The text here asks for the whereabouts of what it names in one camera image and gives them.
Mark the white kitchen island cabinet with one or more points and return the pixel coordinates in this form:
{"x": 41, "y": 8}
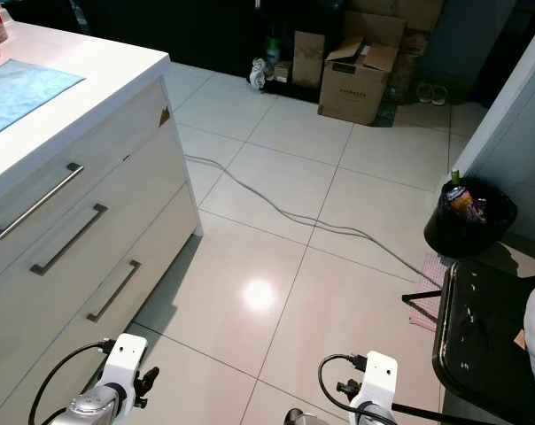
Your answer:
{"x": 37, "y": 301}

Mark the pink floor mat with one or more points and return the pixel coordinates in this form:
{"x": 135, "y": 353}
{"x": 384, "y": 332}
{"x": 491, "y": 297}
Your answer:
{"x": 427, "y": 312}

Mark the black stool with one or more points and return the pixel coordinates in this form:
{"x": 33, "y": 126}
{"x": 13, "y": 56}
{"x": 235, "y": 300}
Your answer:
{"x": 480, "y": 336}

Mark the black trash bin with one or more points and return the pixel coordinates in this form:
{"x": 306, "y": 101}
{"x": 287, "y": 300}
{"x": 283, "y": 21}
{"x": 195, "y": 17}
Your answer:
{"x": 458, "y": 237}

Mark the orange snack bag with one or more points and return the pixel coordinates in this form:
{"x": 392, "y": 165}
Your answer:
{"x": 461, "y": 200}

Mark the green glass bottle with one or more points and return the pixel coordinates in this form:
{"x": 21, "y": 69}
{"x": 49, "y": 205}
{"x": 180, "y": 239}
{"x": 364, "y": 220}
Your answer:
{"x": 455, "y": 177}

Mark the large open cardboard box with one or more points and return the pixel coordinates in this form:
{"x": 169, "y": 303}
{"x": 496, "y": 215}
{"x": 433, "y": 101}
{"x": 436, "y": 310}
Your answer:
{"x": 352, "y": 93}

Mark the tall white appliance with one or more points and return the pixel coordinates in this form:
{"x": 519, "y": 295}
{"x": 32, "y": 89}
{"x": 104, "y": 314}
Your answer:
{"x": 515, "y": 133}

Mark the white slipper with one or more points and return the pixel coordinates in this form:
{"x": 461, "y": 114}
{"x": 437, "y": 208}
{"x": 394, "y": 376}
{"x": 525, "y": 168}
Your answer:
{"x": 440, "y": 94}
{"x": 424, "y": 93}

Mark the light blue cloth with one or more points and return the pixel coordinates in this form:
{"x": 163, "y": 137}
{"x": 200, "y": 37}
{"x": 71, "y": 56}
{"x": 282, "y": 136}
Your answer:
{"x": 24, "y": 93}

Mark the white cloth bundle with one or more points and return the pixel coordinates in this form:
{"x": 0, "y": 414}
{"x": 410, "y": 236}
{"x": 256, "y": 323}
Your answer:
{"x": 259, "y": 75}

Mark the small upright cardboard box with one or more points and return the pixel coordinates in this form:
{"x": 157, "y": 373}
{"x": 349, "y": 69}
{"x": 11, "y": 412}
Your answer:
{"x": 308, "y": 60}

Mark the green plastic bottle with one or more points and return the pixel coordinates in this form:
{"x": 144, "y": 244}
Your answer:
{"x": 273, "y": 51}

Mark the black low cabinet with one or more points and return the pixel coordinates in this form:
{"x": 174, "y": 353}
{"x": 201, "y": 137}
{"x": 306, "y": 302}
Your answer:
{"x": 188, "y": 31}

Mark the stacked brown cardboard box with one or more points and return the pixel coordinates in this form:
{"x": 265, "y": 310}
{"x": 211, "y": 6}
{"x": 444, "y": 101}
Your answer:
{"x": 409, "y": 11}

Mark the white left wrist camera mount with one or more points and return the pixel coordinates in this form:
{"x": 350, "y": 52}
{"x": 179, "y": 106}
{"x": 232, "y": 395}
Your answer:
{"x": 126, "y": 361}

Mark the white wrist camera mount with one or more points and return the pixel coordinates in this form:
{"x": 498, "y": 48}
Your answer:
{"x": 379, "y": 376}
{"x": 126, "y": 361}

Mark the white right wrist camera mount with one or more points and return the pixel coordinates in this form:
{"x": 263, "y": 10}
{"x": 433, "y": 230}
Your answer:
{"x": 379, "y": 376}

